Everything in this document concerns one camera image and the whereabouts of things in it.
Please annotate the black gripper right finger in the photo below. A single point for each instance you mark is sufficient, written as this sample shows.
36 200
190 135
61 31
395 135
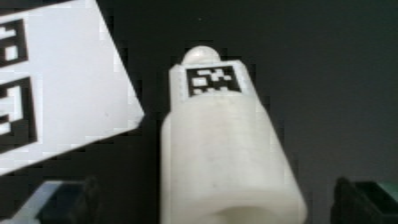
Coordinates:
365 202

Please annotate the white cylindrical table leg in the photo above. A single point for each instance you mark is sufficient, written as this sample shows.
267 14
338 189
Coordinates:
228 181

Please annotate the white marker tag sheet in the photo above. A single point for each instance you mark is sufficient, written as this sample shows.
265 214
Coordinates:
68 100

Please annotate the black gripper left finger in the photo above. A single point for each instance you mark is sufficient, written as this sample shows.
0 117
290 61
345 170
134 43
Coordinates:
61 204

